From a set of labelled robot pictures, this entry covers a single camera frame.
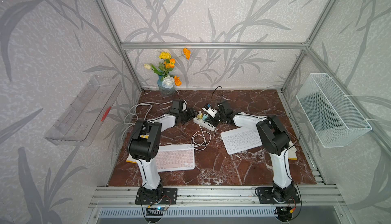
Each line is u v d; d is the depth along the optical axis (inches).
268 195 28.8
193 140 36.7
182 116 31.8
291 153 34.8
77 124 25.3
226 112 31.7
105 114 26.4
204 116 37.8
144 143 19.8
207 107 34.1
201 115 37.9
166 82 35.0
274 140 21.5
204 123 38.8
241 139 36.7
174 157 34.1
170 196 28.9
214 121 35.0
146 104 44.0
